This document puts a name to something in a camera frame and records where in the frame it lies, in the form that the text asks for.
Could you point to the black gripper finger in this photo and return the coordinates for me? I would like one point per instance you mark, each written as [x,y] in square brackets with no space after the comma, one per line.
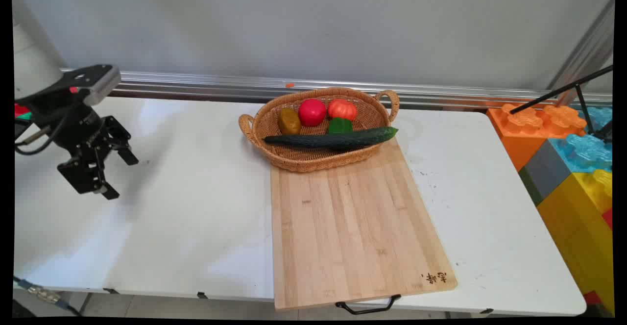
[123,149]
[88,175]

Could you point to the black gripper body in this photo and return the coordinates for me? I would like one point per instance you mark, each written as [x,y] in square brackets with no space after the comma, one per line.
[73,124]

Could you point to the dark green cucumber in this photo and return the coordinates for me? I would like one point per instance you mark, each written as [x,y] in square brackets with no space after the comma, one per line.
[333,139]

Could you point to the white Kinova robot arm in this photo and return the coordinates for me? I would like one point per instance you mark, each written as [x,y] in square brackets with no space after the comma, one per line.
[34,65]

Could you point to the green toy block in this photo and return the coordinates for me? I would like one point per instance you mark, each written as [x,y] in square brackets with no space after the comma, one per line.
[25,115]

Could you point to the red toy block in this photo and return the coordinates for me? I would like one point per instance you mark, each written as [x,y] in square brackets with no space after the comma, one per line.
[20,109]

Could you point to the black table clip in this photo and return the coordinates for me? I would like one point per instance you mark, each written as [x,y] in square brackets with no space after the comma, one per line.
[111,291]
[202,295]
[487,311]

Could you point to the brown toy potato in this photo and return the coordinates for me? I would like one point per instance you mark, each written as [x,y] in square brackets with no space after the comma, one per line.
[289,122]

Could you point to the woven wicker basket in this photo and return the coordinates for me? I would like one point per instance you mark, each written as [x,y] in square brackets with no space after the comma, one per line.
[303,161]

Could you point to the red apple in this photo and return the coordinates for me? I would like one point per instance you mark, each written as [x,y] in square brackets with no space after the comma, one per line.
[312,112]

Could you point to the green toy pepper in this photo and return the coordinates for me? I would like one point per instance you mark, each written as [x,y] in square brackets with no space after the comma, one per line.
[340,126]

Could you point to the orange-red tomato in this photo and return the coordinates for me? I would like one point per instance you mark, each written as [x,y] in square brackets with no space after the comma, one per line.
[342,109]

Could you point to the bamboo cutting board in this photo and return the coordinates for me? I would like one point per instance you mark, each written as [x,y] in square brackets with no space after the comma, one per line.
[352,227]

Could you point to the orange building block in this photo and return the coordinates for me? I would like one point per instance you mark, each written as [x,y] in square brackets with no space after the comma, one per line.
[519,141]

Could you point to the grey building block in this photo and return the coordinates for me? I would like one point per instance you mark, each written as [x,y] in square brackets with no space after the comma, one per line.
[546,170]

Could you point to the black tripod rods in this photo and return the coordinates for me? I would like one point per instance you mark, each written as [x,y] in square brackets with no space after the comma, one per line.
[558,91]

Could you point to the yellow building block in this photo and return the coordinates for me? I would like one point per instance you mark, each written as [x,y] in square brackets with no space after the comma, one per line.
[578,227]

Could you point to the blue building block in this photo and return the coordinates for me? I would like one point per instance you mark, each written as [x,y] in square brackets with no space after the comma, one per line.
[585,151]

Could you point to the small red building block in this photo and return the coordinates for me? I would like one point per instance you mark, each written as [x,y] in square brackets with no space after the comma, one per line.
[609,218]

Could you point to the aluminium rail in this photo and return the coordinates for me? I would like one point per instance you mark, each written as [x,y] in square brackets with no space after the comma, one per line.
[441,94]

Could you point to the slanted aluminium frame post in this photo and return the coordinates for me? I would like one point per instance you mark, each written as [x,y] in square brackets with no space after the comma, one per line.
[585,53]

